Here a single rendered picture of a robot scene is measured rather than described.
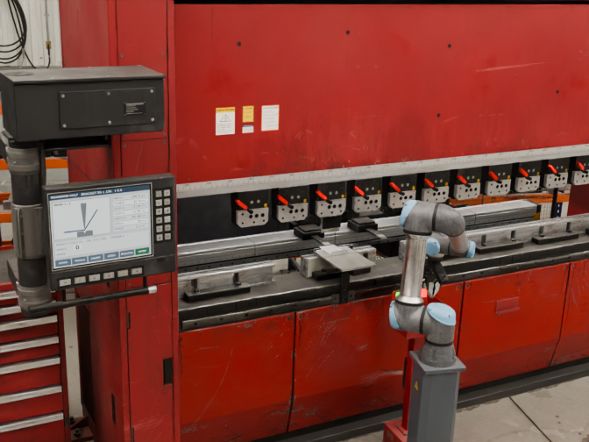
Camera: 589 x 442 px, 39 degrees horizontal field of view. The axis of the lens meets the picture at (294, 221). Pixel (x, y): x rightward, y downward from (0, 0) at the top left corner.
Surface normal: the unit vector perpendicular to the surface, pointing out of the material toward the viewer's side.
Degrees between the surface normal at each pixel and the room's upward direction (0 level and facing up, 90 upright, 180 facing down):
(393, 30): 90
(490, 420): 0
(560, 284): 90
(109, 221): 90
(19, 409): 90
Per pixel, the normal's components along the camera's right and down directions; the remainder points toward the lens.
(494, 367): 0.43, 0.50
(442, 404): 0.23, 0.31
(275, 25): 0.45, 0.29
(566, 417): 0.03, -0.95
